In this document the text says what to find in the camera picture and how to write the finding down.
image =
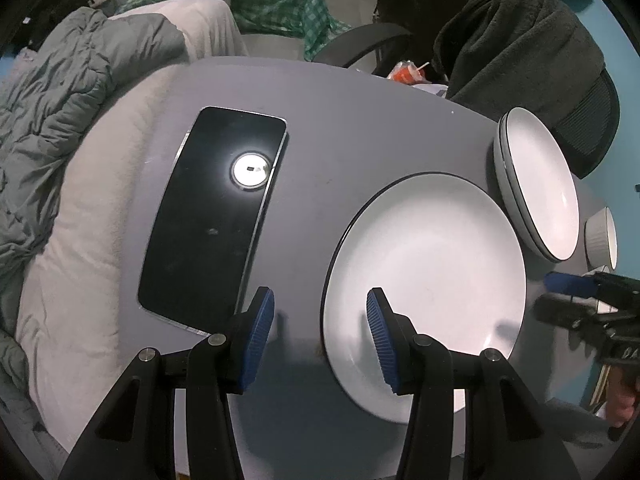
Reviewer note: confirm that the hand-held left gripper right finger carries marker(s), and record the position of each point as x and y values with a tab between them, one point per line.
382	340

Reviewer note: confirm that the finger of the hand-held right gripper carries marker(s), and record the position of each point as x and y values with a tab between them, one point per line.
570	284
555	307

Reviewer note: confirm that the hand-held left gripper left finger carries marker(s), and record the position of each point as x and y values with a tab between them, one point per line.
257	340

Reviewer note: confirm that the white plate black rim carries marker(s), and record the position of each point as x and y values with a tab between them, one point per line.
430	260

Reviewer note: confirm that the white bowl black rim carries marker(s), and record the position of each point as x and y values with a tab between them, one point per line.
497	160
542	185

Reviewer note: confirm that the person's right hand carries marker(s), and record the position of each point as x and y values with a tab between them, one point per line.
622	405

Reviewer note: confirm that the small white ribbed bowl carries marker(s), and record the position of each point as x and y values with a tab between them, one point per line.
597	240

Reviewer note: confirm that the wooden slats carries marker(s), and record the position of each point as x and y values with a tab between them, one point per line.
601	385

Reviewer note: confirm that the black office chair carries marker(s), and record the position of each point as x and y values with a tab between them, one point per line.
590	120

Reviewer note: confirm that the dark grey towel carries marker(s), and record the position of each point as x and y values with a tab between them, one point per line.
515	45

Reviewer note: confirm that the orange snack packet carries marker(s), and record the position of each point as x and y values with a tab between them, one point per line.
407	74

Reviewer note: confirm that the grey comforter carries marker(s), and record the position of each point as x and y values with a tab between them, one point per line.
60	90

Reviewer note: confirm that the green checkered cloth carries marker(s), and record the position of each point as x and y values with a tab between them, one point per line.
280	0

